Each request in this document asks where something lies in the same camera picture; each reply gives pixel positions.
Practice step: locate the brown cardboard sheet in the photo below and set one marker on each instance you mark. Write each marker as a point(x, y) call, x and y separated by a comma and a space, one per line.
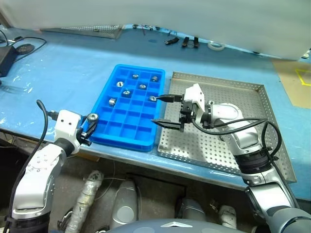
point(289, 82)

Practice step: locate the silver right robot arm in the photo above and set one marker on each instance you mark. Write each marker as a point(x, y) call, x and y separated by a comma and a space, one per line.
point(245, 138)

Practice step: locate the black power adapter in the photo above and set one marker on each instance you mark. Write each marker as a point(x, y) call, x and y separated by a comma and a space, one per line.
point(5, 60)

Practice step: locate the black round disc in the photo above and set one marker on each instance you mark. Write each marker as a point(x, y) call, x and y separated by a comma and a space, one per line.
point(24, 48)

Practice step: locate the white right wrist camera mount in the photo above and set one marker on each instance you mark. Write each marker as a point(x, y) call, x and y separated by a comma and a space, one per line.
point(194, 95)

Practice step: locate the blue compartment tray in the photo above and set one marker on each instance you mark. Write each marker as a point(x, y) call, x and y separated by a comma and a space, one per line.
point(126, 131)

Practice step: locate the perforated steel tray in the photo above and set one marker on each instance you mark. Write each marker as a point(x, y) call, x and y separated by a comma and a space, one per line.
point(184, 145)
point(97, 30)

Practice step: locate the foil wrapped table leg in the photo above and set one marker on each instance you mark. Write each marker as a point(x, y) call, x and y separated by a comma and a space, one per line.
point(85, 199)

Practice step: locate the blue plastic table cover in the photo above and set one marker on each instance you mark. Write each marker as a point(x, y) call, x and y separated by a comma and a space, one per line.
point(73, 72)

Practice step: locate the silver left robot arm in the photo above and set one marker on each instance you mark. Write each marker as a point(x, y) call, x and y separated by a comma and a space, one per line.
point(36, 170)

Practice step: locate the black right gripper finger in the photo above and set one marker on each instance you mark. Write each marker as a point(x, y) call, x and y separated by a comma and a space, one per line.
point(171, 124)
point(171, 98)

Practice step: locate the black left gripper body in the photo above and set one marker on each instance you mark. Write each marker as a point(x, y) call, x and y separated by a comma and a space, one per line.
point(83, 137)

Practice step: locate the grey-blue robot torso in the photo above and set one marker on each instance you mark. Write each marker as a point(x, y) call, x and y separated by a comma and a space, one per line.
point(170, 227)

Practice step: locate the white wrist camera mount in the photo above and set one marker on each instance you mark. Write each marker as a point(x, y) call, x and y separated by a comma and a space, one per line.
point(66, 122)
point(194, 95)

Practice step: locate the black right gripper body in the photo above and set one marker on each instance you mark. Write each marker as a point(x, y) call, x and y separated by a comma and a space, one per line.
point(187, 112)

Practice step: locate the white rounded object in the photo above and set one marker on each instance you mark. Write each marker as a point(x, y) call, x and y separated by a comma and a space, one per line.
point(227, 216)

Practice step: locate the white tape roll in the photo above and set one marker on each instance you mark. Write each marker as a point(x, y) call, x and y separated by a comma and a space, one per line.
point(211, 46)

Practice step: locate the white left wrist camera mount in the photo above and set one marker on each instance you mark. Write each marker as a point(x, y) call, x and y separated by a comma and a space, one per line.
point(66, 122)

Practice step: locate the small yellow-green object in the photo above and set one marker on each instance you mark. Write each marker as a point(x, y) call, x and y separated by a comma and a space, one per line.
point(306, 54)

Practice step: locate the small black clip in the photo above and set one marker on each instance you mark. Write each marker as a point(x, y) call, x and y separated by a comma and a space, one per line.
point(171, 41)
point(195, 42)
point(185, 41)

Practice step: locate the grey rounded shell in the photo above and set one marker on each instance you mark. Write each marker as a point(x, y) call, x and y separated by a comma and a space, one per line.
point(192, 210)

